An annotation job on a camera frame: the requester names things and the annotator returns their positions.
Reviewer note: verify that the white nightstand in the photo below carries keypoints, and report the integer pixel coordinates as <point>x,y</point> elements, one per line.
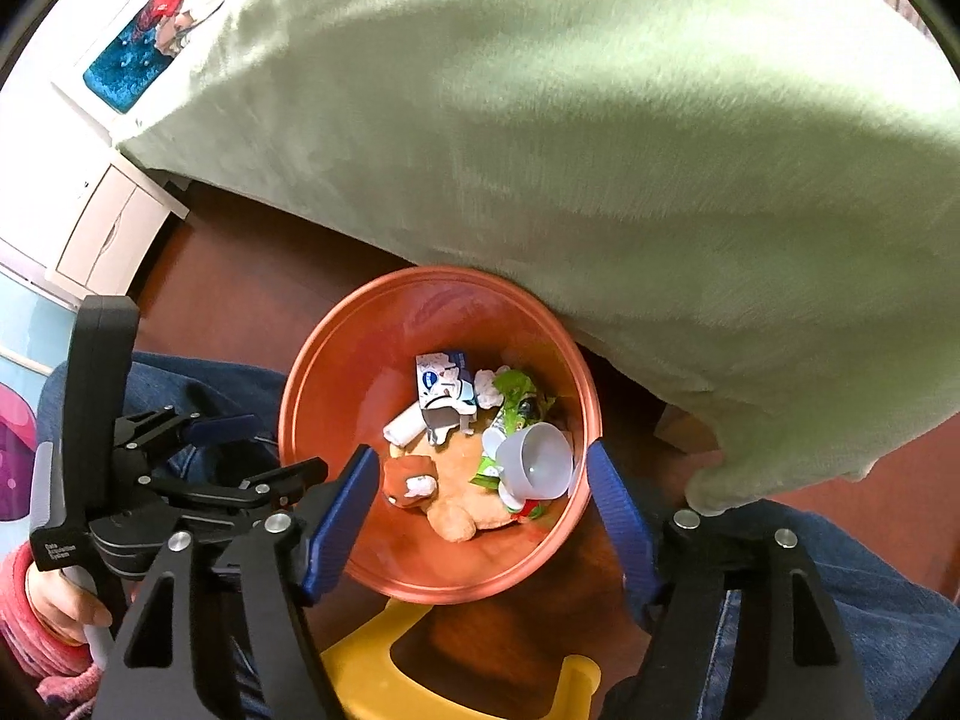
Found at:
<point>105,232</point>

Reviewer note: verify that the person's left hand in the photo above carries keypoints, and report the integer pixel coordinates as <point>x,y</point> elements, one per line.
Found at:
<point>60,604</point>

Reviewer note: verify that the blue carton box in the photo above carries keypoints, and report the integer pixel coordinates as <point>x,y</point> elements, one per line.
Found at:
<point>435,379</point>

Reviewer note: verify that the person's right leg in jeans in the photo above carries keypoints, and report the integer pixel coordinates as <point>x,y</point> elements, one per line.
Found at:
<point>885,615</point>

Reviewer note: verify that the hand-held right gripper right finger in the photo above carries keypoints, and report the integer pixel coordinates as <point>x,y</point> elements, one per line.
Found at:
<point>619,510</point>

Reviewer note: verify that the white tissue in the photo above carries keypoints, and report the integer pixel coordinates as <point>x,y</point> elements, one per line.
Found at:
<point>487,386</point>

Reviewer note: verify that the pale blue plastic cup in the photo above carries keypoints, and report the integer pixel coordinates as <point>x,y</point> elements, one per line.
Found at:
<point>540,457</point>

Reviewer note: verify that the yellow plastic stool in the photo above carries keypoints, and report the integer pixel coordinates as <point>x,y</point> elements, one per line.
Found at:
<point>360,660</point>

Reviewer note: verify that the bed with green blanket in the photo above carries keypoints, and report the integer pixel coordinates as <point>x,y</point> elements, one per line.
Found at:
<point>562,127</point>

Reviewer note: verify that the cream headboard with blue padding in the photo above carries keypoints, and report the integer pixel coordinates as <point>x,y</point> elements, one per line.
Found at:
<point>127,67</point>

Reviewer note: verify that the small brown plush toy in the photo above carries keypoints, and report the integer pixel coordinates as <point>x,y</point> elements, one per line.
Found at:
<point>465,487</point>

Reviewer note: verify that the orange plastic bin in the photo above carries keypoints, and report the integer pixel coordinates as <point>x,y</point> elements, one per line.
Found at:
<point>352,360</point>

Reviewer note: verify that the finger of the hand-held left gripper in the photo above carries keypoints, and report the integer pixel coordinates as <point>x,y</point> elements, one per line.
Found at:
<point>247,495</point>
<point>221,427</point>

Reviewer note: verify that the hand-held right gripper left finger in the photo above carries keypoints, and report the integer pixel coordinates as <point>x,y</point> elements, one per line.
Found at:
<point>337,525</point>

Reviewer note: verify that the person's left leg in jeans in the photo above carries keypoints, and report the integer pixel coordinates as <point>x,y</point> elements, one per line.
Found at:
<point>210,382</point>

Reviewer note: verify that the person's left forearm pink sleeve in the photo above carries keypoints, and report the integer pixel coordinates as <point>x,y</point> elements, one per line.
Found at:
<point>22,637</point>

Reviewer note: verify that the person's leg in jeans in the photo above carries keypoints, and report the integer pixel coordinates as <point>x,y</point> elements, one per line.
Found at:
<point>885,615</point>
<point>210,382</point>

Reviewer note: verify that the white paper roll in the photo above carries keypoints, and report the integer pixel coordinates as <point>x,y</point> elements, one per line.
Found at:
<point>401,427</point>

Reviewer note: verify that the blue and purple printed board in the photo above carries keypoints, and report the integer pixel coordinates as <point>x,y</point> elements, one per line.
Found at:
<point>19,420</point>

